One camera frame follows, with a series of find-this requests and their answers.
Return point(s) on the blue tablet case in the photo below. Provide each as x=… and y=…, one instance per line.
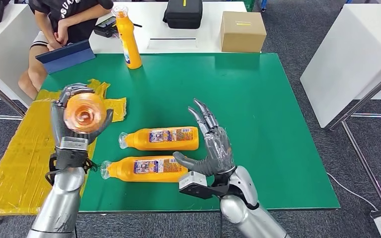
x=66, y=59

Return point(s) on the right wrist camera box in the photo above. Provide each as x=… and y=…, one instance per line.
x=193, y=184

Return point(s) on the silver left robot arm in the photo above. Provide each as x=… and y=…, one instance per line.
x=59, y=203

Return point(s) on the orange plastic bottle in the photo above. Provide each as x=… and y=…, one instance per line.
x=85, y=113
x=129, y=42
x=128, y=170
x=164, y=145

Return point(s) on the person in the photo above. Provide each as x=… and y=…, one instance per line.
x=75, y=21

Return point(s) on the blue rack leg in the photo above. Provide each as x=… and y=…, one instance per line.
x=263, y=3

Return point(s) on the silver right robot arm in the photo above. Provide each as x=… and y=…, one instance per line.
x=246, y=216

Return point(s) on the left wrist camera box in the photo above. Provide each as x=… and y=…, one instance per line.
x=73, y=144

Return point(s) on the black remote controller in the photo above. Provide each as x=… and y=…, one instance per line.
x=103, y=30

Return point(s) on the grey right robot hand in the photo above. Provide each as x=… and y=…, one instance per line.
x=218, y=151

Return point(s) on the black zip carry case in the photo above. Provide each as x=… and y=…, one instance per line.
x=182, y=14

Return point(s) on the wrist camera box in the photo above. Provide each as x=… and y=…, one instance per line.
x=73, y=144
x=193, y=184

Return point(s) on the white desk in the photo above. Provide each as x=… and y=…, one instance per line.
x=151, y=19
x=3, y=41

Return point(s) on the brown cardboard box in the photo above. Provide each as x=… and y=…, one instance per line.
x=243, y=35

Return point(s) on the yellow taped cardboard sheet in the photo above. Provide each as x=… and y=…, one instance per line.
x=13, y=170

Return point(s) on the white table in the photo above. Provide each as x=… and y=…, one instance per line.
x=348, y=59

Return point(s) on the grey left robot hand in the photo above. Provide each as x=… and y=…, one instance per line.
x=57, y=124

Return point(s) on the green plastic crate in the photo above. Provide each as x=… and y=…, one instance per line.
x=248, y=3

